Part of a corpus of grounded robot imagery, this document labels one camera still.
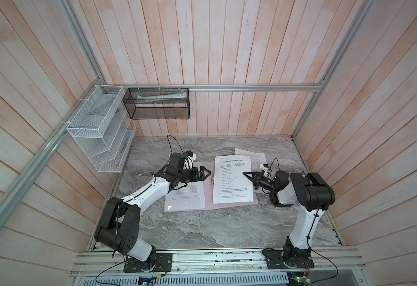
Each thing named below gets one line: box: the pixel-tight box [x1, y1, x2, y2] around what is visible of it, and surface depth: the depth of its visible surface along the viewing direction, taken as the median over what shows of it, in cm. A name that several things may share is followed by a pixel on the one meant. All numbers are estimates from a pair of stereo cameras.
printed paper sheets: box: [212, 154, 254, 205], surface depth 94 cm
